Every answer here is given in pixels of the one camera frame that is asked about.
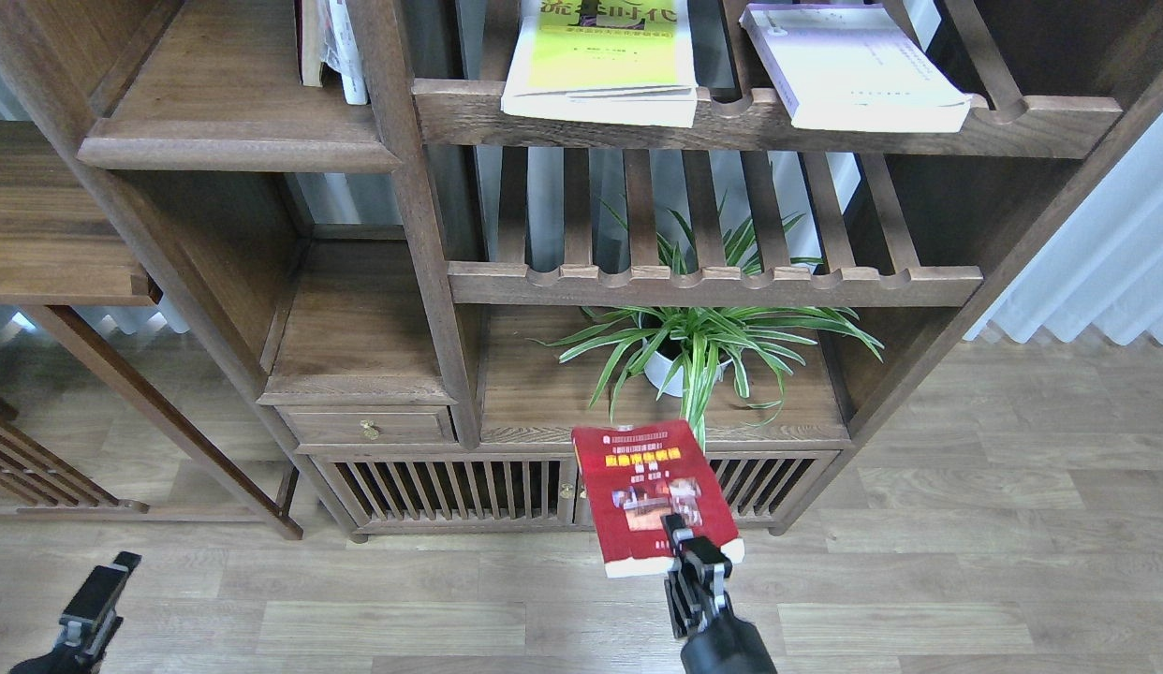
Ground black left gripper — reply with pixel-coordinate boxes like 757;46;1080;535
9;551;141;674

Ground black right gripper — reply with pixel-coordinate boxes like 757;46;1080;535
659;515;777;673

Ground red paperback book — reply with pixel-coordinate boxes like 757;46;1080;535
570;418;744;579

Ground upright books on shelf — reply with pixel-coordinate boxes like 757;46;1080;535
294;1;369;103

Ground spider plant in white pot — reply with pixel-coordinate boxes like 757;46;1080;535
540;192;884;469

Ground brass drawer knob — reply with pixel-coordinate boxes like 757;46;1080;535
361;420;381;440

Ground large dark wooden bookshelf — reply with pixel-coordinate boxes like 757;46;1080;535
0;1;1163;538

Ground white curtain right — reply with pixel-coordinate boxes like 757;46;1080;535
965;112;1163;345

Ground yellow-green paperback book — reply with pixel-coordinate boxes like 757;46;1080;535
500;1;698;128

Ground white lavender paperback book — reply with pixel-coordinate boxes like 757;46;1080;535
739;3;972;132

